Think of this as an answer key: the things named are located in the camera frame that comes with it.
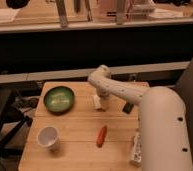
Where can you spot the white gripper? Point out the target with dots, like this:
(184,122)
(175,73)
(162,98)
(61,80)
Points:
(102,93)

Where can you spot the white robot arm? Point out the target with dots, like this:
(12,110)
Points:
(162,121)

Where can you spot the green ceramic bowl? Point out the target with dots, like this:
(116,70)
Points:
(59,99)

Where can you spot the small black block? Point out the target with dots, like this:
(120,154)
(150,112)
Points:
(127,108)

